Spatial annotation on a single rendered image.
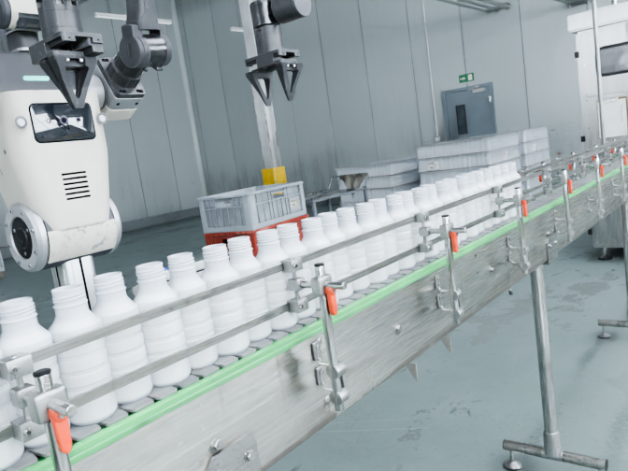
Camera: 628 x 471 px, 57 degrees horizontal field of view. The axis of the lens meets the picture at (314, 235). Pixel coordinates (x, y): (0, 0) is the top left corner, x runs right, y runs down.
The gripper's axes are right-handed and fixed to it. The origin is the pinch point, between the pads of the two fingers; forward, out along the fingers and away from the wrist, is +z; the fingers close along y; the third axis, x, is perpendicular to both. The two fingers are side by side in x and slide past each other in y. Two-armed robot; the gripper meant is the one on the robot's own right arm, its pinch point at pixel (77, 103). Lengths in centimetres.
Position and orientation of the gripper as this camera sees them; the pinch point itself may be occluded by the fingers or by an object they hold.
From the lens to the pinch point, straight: 96.2
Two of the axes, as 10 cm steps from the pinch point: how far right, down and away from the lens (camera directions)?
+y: 7.8, -0.4, -6.3
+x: 6.1, -1.9, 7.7
